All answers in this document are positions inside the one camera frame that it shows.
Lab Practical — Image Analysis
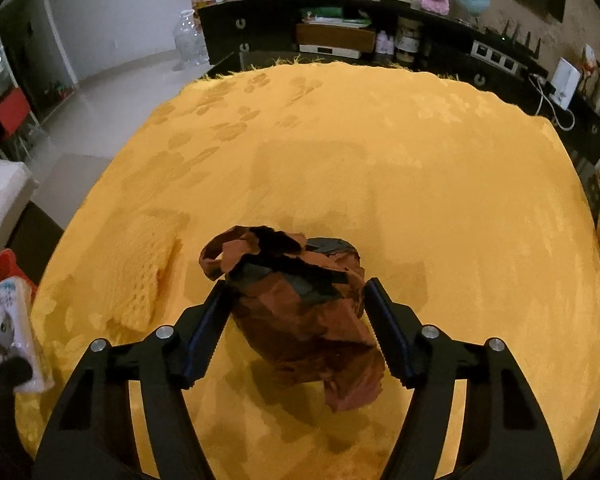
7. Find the red chair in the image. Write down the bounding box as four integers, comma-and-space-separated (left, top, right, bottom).
0, 87, 46, 161

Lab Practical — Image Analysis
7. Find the green flat box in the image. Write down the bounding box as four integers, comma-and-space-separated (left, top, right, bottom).
300, 7, 373, 28

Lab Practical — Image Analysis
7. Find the large clear water bottle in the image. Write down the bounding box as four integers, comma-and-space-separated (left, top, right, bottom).
172, 9, 211, 71

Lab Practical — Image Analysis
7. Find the brown wooden box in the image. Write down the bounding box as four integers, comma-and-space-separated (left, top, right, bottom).
296, 24, 377, 51

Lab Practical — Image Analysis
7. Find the black antenna router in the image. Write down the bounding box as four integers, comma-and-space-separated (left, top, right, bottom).
485, 20, 543, 58

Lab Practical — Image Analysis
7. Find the black television cabinet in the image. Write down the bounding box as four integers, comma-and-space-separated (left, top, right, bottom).
197, 0, 600, 166

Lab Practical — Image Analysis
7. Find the standing figurine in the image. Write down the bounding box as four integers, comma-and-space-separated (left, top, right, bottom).
577, 45, 600, 98

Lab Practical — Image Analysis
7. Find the yellow patterned tablecloth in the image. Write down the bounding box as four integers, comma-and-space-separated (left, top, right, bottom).
15, 60, 600, 480

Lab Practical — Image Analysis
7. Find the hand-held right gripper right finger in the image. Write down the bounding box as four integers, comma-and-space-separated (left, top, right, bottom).
362, 276, 563, 480

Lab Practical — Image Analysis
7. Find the white upright device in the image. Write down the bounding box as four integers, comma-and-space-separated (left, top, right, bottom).
550, 57, 581, 108

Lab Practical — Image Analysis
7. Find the dark sofa base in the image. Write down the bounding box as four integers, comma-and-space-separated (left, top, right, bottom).
7, 200, 66, 286

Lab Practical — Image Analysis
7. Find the white printed packet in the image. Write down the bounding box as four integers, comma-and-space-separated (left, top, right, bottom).
0, 275, 56, 395

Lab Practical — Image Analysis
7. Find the brown and black bag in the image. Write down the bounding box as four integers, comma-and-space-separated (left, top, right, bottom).
198, 225, 385, 413

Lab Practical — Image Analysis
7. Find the yellow knitted cloth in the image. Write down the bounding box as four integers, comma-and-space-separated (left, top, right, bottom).
97, 209, 183, 332

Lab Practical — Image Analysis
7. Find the red plastic mesh basket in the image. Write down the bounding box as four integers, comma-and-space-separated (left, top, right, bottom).
0, 249, 38, 361

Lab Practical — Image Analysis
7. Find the white cable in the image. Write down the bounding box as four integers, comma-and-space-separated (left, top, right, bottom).
527, 72, 576, 131

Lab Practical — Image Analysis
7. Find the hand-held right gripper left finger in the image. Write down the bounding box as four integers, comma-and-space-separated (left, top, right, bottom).
34, 280, 228, 480

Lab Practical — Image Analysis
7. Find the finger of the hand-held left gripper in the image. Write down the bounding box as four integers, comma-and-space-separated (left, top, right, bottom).
0, 357, 34, 397

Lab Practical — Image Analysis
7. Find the white flat media player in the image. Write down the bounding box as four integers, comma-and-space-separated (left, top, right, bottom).
299, 44, 363, 59

